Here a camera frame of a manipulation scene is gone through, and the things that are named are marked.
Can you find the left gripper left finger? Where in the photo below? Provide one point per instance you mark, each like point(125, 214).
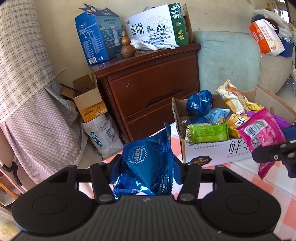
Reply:
point(102, 175)

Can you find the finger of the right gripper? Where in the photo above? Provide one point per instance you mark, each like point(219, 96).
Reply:
point(290, 136)
point(269, 153)

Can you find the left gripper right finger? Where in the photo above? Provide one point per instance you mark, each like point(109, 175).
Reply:
point(189, 175)

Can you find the purple noodle snack bag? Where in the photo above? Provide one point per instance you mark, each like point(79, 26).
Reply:
point(282, 123)

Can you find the pink snack bag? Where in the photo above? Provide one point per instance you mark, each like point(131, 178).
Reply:
point(261, 130)

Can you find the green snack packet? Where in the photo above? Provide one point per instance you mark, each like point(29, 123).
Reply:
point(204, 133)

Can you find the dark blue foil snack bag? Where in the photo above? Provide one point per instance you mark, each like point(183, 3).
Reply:
point(149, 166)

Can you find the yellow orange snack bag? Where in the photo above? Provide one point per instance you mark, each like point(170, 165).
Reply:
point(254, 106)

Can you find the yellow snack packet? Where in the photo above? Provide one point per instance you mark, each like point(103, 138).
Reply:
point(234, 122)

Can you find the light blue snack packet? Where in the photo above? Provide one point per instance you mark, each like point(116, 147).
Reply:
point(217, 116)

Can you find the cream bread snack packet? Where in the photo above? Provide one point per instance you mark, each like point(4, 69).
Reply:
point(233, 97)

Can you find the silver foil snack packet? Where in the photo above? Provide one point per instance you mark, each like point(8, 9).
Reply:
point(184, 121)

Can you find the cardboard milk box tray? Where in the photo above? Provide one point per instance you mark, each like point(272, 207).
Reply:
point(234, 149)

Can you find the white plastic sack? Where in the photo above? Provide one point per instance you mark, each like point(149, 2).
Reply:
point(104, 135)

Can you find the checkered pink cloth cover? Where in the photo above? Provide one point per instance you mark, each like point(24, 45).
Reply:
point(43, 129)

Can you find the small open cardboard box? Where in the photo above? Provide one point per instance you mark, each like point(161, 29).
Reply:
point(86, 97)

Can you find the blue gift bag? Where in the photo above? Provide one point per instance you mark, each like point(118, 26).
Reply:
point(288, 47)

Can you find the dark red wooden cabinet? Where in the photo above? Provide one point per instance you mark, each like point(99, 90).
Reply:
point(138, 90)

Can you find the orange white paper bag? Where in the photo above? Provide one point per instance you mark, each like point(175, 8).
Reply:
point(264, 34)

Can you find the light green sofa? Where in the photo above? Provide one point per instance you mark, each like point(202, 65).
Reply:
point(237, 57)

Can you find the wooden gourd ornament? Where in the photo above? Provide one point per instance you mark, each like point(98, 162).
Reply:
point(128, 50)

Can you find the white work gloves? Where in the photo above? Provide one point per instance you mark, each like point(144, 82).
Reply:
point(151, 46)

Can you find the blue carton box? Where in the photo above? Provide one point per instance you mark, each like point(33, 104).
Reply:
point(100, 34)

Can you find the white green milk carton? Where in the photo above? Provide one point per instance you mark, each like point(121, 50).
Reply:
point(165, 24)

